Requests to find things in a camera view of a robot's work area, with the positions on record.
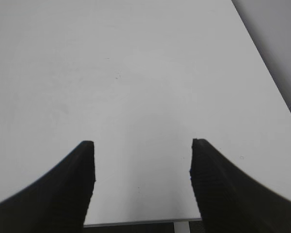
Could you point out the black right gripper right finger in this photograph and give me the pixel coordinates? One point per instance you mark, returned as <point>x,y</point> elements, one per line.
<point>229,200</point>

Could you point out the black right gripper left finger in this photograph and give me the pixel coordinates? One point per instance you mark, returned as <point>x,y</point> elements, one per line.
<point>58,201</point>

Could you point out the white table leg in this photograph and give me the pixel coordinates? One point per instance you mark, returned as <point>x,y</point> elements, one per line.
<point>181,227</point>

